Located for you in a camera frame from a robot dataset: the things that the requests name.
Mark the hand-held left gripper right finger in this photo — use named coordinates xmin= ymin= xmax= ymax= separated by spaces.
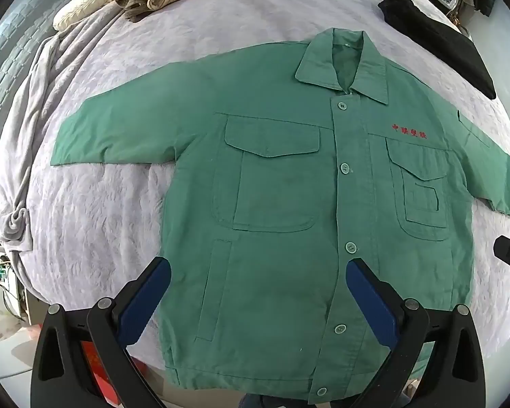
xmin=345 ymin=257 xmax=487 ymax=408

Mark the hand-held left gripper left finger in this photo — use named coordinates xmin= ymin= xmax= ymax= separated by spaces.
xmin=31 ymin=256 xmax=172 ymax=408

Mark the green work jacket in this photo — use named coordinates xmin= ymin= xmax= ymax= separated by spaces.
xmin=51 ymin=28 xmax=510 ymax=406

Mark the lilac embossed bedspread bed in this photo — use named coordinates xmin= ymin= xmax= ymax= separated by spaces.
xmin=0 ymin=0 xmax=510 ymax=375

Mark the black folded garment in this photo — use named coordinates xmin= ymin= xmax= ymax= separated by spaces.
xmin=378 ymin=0 xmax=497 ymax=99

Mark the grey fleece blanket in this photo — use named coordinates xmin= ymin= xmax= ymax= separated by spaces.
xmin=0 ymin=8 xmax=124 ymax=260

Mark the grey padded headboard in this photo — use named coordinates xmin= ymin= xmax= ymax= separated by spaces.
xmin=0 ymin=0 xmax=69 ymax=171

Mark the cream knit pillow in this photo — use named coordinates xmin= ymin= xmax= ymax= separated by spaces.
xmin=53 ymin=0 xmax=115 ymax=31

